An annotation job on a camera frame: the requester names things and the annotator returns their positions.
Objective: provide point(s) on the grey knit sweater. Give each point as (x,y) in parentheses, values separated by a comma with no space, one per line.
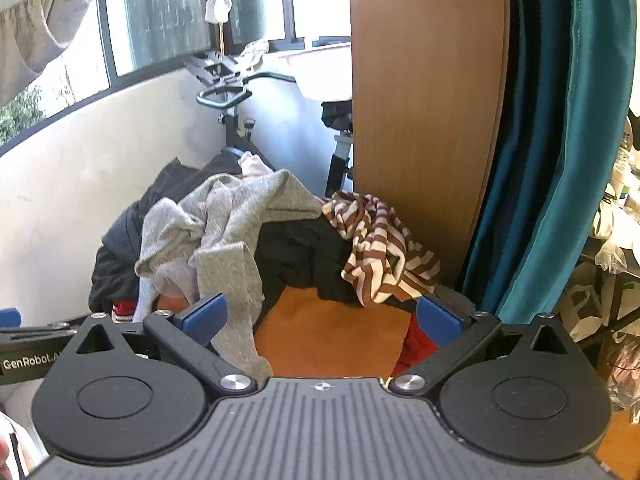
(225,220)

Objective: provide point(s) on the pink plastic bag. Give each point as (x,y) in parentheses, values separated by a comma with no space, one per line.
(625,375)

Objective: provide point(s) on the light pink garment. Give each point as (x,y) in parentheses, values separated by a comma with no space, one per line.
(255,165)

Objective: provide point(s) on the hanging beige cloth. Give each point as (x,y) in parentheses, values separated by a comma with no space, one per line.
(45,25)

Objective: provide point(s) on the clear plastic bottle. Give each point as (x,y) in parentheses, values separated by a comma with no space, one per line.
(625,170)

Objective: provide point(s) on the pink plastic basin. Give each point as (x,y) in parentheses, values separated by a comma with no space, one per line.
(325,75)

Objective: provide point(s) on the dark jacket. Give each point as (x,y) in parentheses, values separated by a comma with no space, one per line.
(120,240)

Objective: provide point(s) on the teal curtain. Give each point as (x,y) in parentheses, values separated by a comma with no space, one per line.
(575,135)

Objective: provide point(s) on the white ball on stick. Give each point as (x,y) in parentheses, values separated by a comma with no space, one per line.
(218,7)

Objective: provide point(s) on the brown striped shirt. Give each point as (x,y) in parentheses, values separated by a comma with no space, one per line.
(380,255)

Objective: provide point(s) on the red white striped cloth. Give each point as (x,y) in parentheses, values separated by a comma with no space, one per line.
(124,311)

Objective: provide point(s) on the grey towel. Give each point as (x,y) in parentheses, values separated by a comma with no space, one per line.
(455,299)

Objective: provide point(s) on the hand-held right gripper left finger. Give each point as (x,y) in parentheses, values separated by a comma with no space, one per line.
(205,317)

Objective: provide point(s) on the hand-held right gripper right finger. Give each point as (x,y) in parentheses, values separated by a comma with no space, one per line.
(440,322)

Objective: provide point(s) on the beige rag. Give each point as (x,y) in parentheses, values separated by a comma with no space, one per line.
(252,52)

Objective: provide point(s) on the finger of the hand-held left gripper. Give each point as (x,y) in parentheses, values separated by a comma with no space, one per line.
(9,318)

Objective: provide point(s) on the black metal rack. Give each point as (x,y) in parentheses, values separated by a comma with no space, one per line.
(622,285)

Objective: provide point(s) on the black exercise bike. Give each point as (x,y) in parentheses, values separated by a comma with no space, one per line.
(235,125)

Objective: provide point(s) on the black framed window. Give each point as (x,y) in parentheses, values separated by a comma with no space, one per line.
(165,10)

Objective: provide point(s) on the white plastic bag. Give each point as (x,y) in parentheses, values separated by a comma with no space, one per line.
(582,310)
(610,257)

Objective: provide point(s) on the orange cloth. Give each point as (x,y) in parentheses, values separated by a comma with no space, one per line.
(325,330)

